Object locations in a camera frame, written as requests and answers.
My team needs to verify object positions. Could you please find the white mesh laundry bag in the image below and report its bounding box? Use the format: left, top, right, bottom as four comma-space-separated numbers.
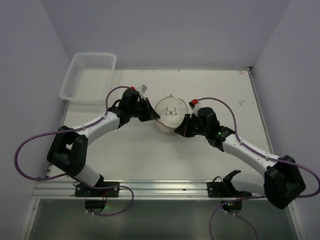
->
155, 94, 189, 134

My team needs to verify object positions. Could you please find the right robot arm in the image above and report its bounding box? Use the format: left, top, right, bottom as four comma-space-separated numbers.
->
174, 107, 306, 209

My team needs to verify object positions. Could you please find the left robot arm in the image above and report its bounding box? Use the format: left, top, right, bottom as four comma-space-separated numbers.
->
47, 88, 160, 189

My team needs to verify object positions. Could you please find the white plastic basket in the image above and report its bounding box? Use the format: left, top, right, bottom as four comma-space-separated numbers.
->
59, 52, 117, 105

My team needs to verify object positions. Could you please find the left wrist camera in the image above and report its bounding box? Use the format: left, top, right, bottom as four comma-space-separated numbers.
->
136, 84, 148, 99

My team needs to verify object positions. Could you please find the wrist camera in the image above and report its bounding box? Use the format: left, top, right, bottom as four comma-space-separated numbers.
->
136, 84, 148, 99
189, 99, 202, 116

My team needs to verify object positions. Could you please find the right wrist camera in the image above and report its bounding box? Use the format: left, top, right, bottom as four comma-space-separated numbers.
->
189, 99, 202, 116

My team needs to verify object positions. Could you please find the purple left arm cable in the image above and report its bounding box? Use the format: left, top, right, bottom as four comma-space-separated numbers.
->
13, 85, 136, 217

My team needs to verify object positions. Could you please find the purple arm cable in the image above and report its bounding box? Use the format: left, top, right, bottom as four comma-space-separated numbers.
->
13, 85, 136, 217
193, 96, 320, 240

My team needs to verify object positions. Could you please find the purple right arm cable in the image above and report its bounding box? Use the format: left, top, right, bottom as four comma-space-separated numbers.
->
193, 96, 320, 240

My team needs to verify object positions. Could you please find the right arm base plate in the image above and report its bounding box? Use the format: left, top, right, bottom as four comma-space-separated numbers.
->
206, 181, 253, 198

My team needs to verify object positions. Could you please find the aluminium right side rail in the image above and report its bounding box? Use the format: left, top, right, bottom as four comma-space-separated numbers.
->
245, 66, 274, 154

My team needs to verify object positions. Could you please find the aluminium rail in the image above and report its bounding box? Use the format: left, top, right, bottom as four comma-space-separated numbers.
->
245, 66, 274, 154
32, 177, 296, 201

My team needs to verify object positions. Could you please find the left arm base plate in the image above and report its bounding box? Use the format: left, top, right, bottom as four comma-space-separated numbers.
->
74, 181, 120, 198

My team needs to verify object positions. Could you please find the aluminium front rail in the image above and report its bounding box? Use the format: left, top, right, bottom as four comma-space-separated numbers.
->
32, 177, 296, 201

